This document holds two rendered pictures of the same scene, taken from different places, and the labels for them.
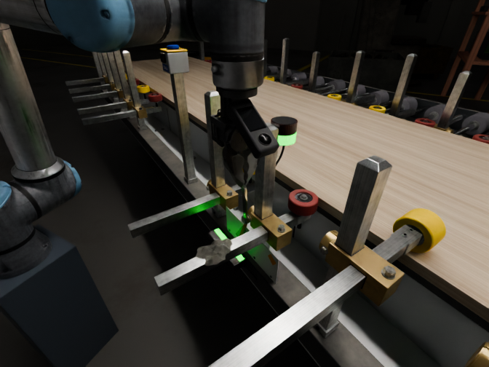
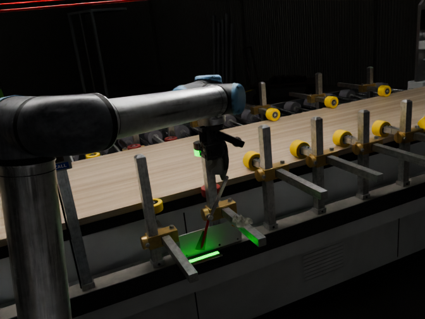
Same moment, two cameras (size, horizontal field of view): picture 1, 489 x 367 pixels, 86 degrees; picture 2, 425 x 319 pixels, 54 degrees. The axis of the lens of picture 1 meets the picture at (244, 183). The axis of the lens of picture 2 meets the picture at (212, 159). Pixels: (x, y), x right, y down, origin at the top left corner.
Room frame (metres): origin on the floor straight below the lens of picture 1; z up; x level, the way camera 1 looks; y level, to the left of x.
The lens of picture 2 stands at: (0.21, 1.38, 1.54)
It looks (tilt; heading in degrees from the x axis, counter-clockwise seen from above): 18 degrees down; 282
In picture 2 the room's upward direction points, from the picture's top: 6 degrees counter-clockwise
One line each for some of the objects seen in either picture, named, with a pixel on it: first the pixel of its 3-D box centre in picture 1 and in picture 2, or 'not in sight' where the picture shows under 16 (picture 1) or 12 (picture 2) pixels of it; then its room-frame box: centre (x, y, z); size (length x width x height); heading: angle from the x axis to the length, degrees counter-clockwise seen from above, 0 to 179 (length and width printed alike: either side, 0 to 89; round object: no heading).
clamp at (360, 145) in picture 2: not in sight; (367, 146); (-0.10, -0.48, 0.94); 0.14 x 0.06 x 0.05; 34
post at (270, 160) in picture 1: (263, 210); (212, 203); (0.54, -0.05, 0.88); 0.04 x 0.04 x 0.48; 34
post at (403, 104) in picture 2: not in sight; (404, 149); (-0.29, -0.61, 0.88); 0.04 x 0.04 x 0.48; 34
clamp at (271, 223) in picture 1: (268, 224); (218, 210); (0.52, -0.06, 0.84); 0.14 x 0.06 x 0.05; 34
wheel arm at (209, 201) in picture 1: (199, 205); (171, 247); (0.66, 0.14, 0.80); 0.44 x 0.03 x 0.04; 124
